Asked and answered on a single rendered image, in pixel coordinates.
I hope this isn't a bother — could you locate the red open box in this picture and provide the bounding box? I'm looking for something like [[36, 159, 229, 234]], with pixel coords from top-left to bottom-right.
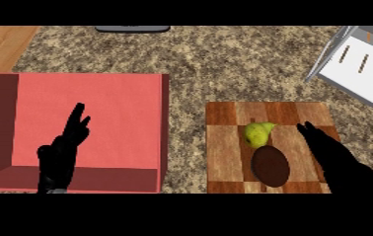
[[0, 72, 171, 195]]

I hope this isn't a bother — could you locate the white toaster with slots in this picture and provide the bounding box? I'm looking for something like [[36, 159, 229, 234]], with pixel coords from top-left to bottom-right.
[[306, 26, 373, 107]]

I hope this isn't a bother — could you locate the pale wooden board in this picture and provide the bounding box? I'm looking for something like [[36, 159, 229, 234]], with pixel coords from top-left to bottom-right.
[[0, 26, 43, 74]]

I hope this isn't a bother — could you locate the checkered wooden cutting board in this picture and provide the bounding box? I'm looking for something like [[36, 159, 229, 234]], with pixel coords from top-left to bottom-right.
[[204, 101, 343, 195]]

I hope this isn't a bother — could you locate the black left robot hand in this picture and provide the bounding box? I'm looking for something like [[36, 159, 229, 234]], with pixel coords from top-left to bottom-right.
[[37, 102, 92, 194]]

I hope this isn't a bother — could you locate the dark brown chocolate cupcake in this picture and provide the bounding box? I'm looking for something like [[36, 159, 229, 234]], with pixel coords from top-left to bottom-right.
[[251, 145, 292, 189]]

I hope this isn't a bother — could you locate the green pear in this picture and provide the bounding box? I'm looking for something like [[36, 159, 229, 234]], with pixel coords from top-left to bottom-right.
[[242, 121, 279, 149]]

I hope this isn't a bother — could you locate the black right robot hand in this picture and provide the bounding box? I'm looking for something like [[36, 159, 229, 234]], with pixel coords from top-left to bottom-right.
[[297, 120, 373, 195]]

